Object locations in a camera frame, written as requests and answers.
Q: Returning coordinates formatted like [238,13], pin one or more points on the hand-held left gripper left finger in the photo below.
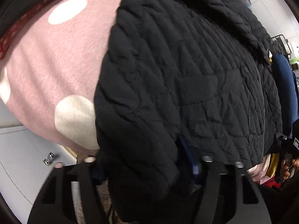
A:
[58,191]

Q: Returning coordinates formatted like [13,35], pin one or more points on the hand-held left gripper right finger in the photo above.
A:
[229,191]

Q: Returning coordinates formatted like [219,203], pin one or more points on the black quilted jacket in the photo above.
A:
[186,74]

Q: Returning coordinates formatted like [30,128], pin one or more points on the person's right forearm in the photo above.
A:
[280,203]

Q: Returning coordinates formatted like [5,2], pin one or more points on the person's right hand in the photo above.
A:
[284,169]

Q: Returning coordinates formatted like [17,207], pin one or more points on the yellow cloth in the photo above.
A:
[273,165]

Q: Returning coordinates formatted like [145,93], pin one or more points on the navy blue cloth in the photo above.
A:
[283,93]

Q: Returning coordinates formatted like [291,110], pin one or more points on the black metal rack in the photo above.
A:
[280,43]

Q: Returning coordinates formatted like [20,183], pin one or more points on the pink polka dot blanket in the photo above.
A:
[58,63]

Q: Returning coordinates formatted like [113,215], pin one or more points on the red patterned cloth strip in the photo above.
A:
[14,36]

